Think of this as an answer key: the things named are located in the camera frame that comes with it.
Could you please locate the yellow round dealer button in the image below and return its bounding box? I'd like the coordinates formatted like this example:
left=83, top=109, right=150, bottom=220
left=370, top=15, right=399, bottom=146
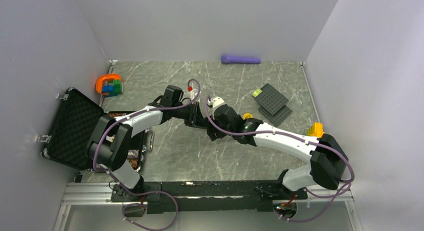
left=242, top=112, right=253, bottom=120

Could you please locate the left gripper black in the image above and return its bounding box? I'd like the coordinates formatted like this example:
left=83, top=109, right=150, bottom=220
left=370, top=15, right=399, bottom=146
left=172, top=101, right=207, bottom=130

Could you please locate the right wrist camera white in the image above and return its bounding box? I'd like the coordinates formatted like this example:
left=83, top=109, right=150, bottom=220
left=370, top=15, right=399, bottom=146
left=209, top=96, right=226, bottom=110

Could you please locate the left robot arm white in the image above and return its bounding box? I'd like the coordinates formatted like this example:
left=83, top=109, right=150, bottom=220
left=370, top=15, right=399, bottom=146
left=86, top=85, right=205, bottom=201

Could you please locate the purple cylinder tube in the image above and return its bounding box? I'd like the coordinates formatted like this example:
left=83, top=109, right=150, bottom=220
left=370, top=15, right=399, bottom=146
left=220, top=54, right=262, bottom=64

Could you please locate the yellow toy block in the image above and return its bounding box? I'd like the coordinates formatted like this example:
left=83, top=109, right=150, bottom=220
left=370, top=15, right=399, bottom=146
left=306, top=122, right=325, bottom=138

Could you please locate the black poker chip case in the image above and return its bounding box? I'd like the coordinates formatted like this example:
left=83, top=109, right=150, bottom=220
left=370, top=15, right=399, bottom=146
left=38, top=87, right=155, bottom=174

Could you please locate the dark grey building plate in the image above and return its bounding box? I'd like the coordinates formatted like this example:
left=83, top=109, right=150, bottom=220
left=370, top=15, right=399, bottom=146
left=252, top=83, right=293, bottom=127

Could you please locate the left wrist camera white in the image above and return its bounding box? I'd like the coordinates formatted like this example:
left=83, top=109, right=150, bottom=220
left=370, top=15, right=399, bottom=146
left=186, top=86, right=198, bottom=100

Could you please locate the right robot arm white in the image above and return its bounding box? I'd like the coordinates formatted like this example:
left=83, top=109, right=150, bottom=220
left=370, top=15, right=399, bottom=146
left=205, top=102, right=351, bottom=199

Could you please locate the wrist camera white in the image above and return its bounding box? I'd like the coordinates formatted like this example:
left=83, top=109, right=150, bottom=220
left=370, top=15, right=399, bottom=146
left=186, top=86, right=198, bottom=100
left=209, top=96, right=226, bottom=110

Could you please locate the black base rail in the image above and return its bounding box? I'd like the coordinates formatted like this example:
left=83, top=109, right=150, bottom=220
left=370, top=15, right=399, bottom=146
left=110, top=180, right=308, bottom=214

